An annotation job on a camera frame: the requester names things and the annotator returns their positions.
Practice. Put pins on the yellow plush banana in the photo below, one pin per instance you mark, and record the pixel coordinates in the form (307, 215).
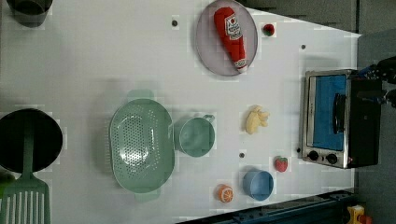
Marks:
(255, 119)

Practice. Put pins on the green mug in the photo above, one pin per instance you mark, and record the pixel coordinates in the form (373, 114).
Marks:
(195, 136)

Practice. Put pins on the green colander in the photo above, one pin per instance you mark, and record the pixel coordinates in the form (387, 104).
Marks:
(141, 138)

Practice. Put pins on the grey plate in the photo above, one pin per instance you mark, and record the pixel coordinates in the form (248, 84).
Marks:
(209, 46)

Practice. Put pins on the orange slice toy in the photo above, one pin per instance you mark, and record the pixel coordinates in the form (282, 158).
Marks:
(225, 193)

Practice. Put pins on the red plush ketchup bottle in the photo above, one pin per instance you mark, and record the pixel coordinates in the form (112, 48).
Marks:
(231, 37)

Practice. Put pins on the blue bowl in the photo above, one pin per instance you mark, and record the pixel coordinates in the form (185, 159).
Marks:
(258, 184)

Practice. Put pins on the red strawberry toy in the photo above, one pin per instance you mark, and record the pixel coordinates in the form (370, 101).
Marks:
(281, 164)

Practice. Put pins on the small red tomato toy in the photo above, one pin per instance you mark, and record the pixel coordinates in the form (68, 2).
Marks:
(269, 29)

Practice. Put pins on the black toaster oven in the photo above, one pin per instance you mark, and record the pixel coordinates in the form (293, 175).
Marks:
(341, 119)

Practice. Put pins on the black round pan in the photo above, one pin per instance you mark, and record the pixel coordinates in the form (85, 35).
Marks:
(48, 139)

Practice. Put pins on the yellow toy figure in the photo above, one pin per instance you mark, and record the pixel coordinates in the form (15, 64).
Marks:
(358, 216)

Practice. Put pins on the green slotted spatula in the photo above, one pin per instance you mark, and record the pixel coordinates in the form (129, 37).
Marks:
(27, 199)

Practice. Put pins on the dark grey cup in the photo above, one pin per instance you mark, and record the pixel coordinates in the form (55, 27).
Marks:
(30, 13)

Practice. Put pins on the blue metal frame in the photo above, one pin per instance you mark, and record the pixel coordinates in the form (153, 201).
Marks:
(326, 208)

